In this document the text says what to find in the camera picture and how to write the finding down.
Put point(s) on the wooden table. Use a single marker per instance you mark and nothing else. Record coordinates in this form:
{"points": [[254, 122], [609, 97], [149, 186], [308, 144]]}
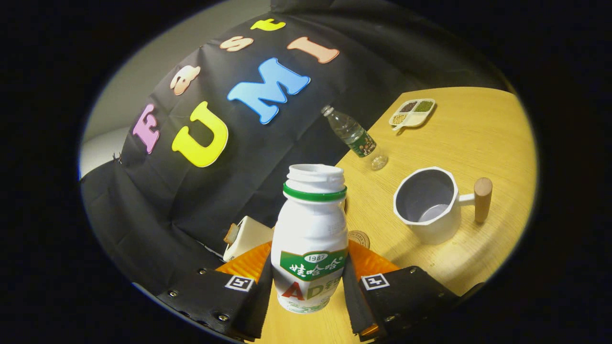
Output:
{"points": [[478, 143]]}

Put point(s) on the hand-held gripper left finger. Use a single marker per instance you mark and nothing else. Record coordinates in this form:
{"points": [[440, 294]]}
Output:
{"points": [[253, 310]]}

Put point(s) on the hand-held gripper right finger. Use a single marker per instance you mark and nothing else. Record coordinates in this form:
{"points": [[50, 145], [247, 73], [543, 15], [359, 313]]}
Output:
{"points": [[354, 306]]}

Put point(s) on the black backdrop cloth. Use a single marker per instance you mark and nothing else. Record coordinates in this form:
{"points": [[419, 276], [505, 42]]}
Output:
{"points": [[267, 148]]}

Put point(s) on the white juice bottle green label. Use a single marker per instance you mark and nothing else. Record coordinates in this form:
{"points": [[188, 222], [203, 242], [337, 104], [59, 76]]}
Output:
{"points": [[308, 229]]}

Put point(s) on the brown bread slice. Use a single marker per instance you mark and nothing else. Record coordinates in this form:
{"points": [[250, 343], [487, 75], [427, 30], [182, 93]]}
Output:
{"points": [[232, 234]]}

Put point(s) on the clear plastic water bottle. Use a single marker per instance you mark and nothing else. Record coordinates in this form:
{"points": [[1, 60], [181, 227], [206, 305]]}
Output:
{"points": [[354, 136]]}

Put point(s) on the white rectangular container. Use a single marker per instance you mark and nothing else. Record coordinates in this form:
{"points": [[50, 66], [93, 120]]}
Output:
{"points": [[251, 236]]}

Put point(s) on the round cork coaster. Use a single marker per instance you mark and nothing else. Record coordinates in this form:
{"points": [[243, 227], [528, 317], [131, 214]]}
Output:
{"points": [[359, 238]]}

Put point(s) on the white divided grain tray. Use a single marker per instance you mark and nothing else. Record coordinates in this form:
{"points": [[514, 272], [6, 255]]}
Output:
{"points": [[412, 120]]}

